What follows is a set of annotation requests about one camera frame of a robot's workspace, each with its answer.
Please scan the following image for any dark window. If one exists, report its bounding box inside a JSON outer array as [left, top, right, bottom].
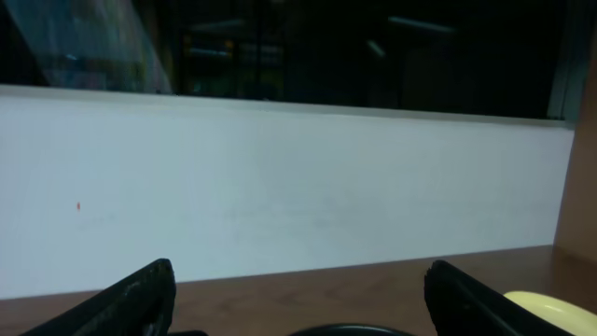
[[1, 0, 596, 120]]

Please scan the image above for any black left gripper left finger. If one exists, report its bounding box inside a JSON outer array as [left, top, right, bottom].
[[22, 259, 176, 336]]

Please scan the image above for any black rectangular tray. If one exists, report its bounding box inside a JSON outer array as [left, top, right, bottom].
[[166, 330, 208, 336]]

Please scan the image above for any yellow plate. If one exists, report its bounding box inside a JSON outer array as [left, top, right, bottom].
[[505, 291, 596, 336]]

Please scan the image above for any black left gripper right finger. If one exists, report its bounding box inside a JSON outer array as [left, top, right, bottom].
[[423, 259, 571, 336]]

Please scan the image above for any black round tray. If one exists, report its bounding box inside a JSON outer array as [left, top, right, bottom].
[[289, 324, 413, 336]]

